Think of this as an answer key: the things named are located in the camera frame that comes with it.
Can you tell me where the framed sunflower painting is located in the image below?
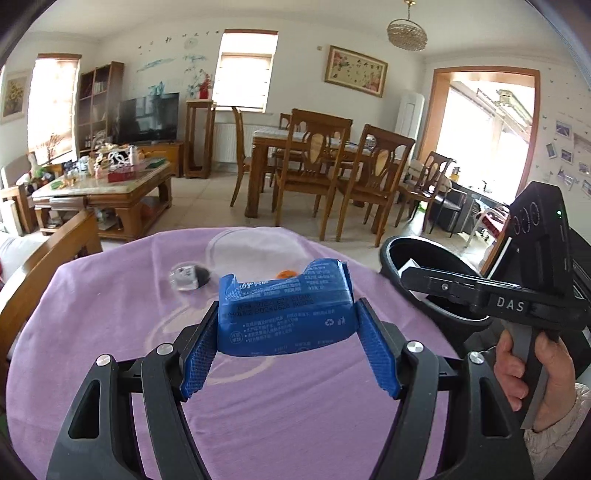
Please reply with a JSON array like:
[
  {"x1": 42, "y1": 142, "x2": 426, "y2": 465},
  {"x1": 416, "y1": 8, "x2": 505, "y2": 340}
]
[{"x1": 0, "y1": 69, "x2": 33, "y2": 123}]

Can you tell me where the wooden chair near table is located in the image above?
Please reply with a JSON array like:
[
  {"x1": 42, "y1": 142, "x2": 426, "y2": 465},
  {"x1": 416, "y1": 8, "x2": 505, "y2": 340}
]
[{"x1": 0, "y1": 210, "x2": 103, "y2": 365}]

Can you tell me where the purple tablecloth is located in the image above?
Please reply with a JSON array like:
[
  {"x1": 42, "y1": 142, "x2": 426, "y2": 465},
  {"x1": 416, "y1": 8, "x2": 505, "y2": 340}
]
[{"x1": 4, "y1": 226, "x2": 467, "y2": 480}]

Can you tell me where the black trash bin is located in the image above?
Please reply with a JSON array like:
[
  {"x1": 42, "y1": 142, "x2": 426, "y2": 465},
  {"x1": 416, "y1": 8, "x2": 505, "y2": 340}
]
[{"x1": 379, "y1": 235, "x2": 502, "y2": 356}]

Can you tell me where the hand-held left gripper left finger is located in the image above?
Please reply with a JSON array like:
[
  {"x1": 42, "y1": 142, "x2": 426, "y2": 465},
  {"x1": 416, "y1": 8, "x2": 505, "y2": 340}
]
[{"x1": 46, "y1": 302, "x2": 220, "y2": 480}]

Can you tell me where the clear round plastic lid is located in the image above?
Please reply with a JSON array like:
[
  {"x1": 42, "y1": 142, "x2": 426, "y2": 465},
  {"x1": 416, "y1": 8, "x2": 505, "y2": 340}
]
[{"x1": 205, "y1": 227, "x2": 305, "y2": 278}]

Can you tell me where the white standing air conditioner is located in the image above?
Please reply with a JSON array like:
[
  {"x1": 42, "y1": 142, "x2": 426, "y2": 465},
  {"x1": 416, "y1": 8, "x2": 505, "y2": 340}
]
[{"x1": 394, "y1": 91, "x2": 426, "y2": 139}]

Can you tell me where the blue tissue packet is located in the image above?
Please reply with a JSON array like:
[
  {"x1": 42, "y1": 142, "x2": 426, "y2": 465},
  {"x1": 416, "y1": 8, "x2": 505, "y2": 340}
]
[{"x1": 217, "y1": 258, "x2": 355, "y2": 357}]

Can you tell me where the black flat television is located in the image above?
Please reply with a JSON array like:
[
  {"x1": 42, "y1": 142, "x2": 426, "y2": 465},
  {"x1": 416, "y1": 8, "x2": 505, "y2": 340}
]
[{"x1": 116, "y1": 92, "x2": 180, "y2": 145}]

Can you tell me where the wooden coffee table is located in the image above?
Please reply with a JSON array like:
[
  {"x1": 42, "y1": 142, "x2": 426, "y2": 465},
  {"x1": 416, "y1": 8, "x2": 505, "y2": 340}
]
[{"x1": 32, "y1": 159, "x2": 174, "y2": 243}]

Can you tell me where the person's right forearm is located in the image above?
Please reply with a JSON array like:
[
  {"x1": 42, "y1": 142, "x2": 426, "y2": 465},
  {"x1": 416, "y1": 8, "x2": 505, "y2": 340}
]
[{"x1": 524, "y1": 383, "x2": 591, "y2": 480}]

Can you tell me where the white wall radiator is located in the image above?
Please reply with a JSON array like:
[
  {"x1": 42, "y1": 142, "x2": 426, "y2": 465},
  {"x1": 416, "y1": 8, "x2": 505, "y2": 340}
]
[{"x1": 212, "y1": 122, "x2": 278, "y2": 164}]

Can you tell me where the tall wooden plant stand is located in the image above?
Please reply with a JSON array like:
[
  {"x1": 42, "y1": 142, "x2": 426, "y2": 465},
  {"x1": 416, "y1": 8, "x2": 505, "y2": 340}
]
[{"x1": 185, "y1": 99, "x2": 218, "y2": 180}]

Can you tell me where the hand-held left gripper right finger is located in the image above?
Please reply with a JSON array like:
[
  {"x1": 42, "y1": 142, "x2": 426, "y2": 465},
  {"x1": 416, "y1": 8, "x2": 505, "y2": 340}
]
[{"x1": 353, "y1": 298, "x2": 532, "y2": 480}]

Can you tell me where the narrow window with blind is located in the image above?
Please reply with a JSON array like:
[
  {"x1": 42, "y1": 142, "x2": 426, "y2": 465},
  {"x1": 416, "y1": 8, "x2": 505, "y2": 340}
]
[{"x1": 215, "y1": 30, "x2": 279, "y2": 113}]

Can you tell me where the white sofa cushion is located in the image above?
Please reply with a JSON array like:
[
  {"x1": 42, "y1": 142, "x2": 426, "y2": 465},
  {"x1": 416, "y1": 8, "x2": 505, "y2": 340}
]
[{"x1": 0, "y1": 233, "x2": 51, "y2": 278}]

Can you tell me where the wooden dining table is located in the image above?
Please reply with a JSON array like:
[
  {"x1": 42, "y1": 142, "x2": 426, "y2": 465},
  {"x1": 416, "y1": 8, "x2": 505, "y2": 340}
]
[{"x1": 245, "y1": 127, "x2": 402, "y2": 217}]

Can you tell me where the person's right hand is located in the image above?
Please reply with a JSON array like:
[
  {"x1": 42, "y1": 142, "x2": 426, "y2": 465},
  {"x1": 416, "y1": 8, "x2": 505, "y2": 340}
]
[{"x1": 493, "y1": 330, "x2": 578, "y2": 430}]

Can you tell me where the wide window with blind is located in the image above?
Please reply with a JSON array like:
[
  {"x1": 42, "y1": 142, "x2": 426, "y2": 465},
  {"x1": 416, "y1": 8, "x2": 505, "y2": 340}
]
[{"x1": 28, "y1": 53, "x2": 83, "y2": 164}]

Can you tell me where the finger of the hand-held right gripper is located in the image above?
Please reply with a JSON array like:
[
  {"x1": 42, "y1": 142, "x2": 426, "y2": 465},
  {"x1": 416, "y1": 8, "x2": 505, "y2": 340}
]
[{"x1": 401, "y1": 265, "x2": 486, "y2": 320}]

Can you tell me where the wooden bookshelf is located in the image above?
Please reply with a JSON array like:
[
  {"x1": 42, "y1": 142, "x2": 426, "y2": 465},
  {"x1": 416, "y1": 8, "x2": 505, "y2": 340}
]
[{"x1": 76, "y1": 61, "x2": 124, "y2": 160}]

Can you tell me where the small clear plastic bag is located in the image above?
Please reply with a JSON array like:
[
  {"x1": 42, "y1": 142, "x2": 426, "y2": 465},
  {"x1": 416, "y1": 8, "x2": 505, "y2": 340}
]
[{"x1": 168, "y1": 263, "x2": 212, "y2": 292}]

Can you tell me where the wooden armchair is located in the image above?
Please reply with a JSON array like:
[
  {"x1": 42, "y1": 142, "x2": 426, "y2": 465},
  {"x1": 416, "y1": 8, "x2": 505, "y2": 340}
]
[{"x1": 0, "y1": 154, "x2": 38, "y2": 236}]

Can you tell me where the framed floral picture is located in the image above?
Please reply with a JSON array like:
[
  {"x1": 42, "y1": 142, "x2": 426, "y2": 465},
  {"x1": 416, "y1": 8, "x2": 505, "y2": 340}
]
[{"x1": 324, "y1": 45, "x2": 389, "y2": 99}]

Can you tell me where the grey armchair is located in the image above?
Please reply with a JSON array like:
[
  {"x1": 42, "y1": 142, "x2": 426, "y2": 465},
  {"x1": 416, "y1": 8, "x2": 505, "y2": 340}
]
[{"x1": 436, "y1": 182, "x2": 481, "y2": 236}]

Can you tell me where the cluster of wall photos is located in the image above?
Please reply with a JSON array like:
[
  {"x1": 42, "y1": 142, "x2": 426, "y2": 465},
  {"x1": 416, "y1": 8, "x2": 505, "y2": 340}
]
[{"x1": 545, "y1": 117, "x2": 591, "y2": 195}]

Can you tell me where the wooden television stand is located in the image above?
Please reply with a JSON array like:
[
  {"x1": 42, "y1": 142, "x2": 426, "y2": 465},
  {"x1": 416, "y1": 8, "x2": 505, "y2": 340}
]
[{"x1": 139, "y1": 141, "x2": 184, "y2": 178}]

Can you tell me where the crystal ceiling lamp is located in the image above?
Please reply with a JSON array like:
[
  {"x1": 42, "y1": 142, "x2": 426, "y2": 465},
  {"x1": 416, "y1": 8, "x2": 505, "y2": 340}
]
[{"x1": 387, "y1": 0, "x2": 428, "y2": 51}]

